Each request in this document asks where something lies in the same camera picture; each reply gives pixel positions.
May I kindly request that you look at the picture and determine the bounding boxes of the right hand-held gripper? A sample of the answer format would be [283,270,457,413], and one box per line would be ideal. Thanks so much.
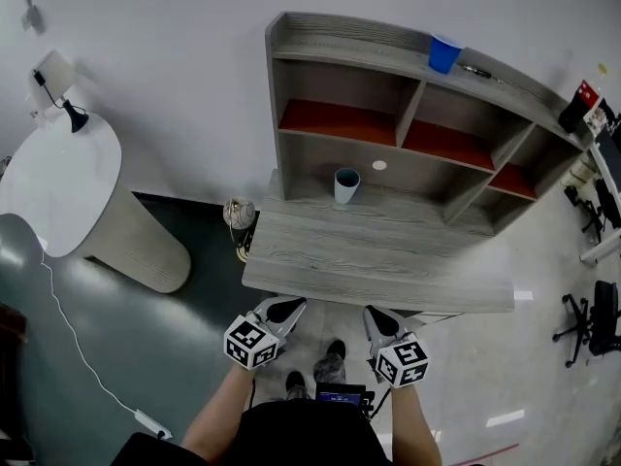
[363,304,431,389]

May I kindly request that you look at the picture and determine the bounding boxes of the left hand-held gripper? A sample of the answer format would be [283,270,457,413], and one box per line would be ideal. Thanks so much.
[223,296,309,371]

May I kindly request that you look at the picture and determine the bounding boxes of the grey cup with teal inside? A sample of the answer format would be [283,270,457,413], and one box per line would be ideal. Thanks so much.
[333,167,361,206]

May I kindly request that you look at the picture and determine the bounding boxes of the grey wood-grain cabinet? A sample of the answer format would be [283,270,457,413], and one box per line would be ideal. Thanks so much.
[264,11,596,237]

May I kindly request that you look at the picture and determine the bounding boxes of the person's right forearm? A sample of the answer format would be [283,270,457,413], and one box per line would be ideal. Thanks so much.
[387,383,443,466]

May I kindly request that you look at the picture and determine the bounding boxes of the person's left forearm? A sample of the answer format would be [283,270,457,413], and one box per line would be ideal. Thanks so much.
[180,365,256,466]

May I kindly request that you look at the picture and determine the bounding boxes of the grey wood-grain table top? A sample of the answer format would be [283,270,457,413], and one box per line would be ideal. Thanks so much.
[241,168,515,324]

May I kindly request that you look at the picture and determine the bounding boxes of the white office desk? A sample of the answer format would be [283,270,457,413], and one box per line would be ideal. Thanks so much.
[579,138,621,264]

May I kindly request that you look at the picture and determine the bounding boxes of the blue plastic cup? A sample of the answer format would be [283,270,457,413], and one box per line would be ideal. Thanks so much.
[427,33,465,75]

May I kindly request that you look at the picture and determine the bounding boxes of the dark desk partition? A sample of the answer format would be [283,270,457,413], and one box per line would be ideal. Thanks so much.
[599,138,621,203]

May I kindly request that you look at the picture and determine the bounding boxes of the person's right leg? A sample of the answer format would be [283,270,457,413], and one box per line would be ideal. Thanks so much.
[312,354,346,383]

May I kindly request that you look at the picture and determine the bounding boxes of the black device with screen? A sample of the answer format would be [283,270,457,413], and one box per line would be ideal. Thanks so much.
[315,383,366,410]

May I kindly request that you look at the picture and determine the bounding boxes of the person's black clothing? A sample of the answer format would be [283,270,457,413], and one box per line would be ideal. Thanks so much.
[111,398,394,466]

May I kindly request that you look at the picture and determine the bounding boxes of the red floor tape strip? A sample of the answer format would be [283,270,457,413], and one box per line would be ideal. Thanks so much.
[450,443,520,466]

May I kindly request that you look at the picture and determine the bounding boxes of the white power strip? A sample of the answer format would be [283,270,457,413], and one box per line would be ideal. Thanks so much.
[134,409,174,441]

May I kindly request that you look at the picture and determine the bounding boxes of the black office chair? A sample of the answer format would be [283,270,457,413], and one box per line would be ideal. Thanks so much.
[563,177,621,245]
[551,279,621,369]

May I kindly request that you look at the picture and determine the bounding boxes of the cream storage boxes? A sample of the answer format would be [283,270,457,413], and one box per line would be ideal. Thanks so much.
[562,155,596,188]

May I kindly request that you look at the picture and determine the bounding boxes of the black pen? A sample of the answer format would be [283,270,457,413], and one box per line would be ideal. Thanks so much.
[460,63,506,84]

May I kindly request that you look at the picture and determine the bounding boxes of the cola bottle with red label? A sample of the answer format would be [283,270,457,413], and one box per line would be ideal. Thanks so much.
[557,62,608,134]

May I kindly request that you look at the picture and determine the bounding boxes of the dark wooden furniture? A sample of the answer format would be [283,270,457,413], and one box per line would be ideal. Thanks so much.
[0,303,28,466]

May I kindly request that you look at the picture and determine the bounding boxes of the white shade table lamp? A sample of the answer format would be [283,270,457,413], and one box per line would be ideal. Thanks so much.
[29,49,90,134]

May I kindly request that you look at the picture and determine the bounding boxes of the white power cable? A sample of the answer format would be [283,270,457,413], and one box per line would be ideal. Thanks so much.
[40,249,139,414]

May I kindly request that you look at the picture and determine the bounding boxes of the white curved pedestal table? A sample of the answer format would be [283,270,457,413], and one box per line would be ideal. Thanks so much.
[0,113,193,294]

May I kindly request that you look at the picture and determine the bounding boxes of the grey wall junction box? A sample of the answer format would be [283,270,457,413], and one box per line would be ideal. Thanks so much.
[19,5,48,33]

